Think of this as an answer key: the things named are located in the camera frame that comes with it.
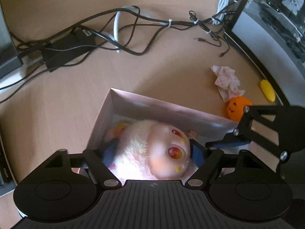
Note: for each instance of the orange pumpkin toy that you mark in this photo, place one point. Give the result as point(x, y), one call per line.
point(235, 108)

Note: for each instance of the yellow toy corn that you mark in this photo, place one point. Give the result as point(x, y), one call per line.
point(268, 90)

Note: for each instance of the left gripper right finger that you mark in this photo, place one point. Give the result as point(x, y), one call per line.
point(208, 169)

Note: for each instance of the black curved monitor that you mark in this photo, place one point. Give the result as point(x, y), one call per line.
point(9, 58)

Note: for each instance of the pink cardboard box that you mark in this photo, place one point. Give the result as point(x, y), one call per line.
point(120, 107)

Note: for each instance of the glass panel computer case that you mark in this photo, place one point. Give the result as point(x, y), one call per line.
point(271, 34)

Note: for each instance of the black power adapter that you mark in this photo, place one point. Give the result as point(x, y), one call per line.
point(66, 49)

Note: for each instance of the pink fluffy doll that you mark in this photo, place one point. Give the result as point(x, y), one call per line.
point(150, 150)

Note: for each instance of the pink tissue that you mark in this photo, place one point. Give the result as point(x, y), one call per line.
point(227, 83)

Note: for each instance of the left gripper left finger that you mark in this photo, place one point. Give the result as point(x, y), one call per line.
point(101, 173)

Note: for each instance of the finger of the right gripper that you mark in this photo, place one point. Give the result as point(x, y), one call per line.
point(243, 134)
point(276, 135)

